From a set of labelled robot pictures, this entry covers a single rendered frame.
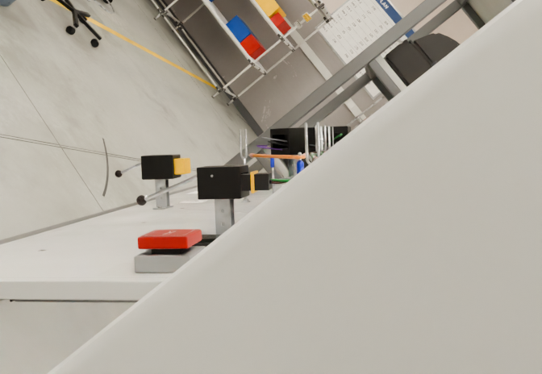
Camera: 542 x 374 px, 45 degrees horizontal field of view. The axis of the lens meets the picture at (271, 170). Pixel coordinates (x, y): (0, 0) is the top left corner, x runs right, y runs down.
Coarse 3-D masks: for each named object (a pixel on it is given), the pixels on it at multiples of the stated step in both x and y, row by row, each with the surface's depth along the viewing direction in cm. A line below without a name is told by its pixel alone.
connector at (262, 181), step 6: (246, 174) 80; (258, 174) 79; (264, 174) 79; (270, 174) 81; (246, 180) 80; (258, 180) 79; (264, 180) 79; (270, 180) 80; (246, 186) 80; (258, 186) 79; (264, 186) 79; (270, 186) 81
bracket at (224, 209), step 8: (216, 200) 81; (224, 200) 81; (232, 200) 82; (216, 208) 81; (224, 208) 81; (232, 208) 82; (216, 216) 81; (224, 216) 81; (232, 216) 82; (216, 224) 81; (224, 224) 83; (232, 224) 82; (216, 232) 81
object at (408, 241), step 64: (448, 64) 5; (512, 64) 5; (384, 128) 5; (448, 128) 5; (512, 128) 5; (320, 192) 5; (384, 192) 5; (448, 192) 5; (512, 192) 5; (256, 256) 5; (320, 256) 5; (384, 256) 5; (448, 256) 5; (512, 256) 5; (128, 320) 5; (192, 320) 5; (256, 320) 5; (320, 320) 5; (384, 320) 5; (448, 320) 5; (512, 320) 4
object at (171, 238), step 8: (152, 232) 64; (160, 232) 64; (168, 232) 64; (176, 232) 63; (184, 232) 63; (192, 232) 63; (200, 232) 65; (144, 240) 61; (152, 240) 61; (160, 240) 61; (168, 240) 61; (176, 240) 61; (184, 240) 61; (192, 240) 62; (200, 240) 65; (144, 248) 62; (152, 248) 61; (160, 248) 61; (168, 248) 61; (176, 248) 61; (184, 248) 61
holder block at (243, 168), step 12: (204, 168) 80; (216, 168) 80; (228, 168) 79; (240, 168) 79; (204, 180) 80; (216, 180) 80; (228, 180) 79; (240, 180) 79; (204, 192) 80; (216, 192) 80; (228, 192) 79; (240, 192) 79
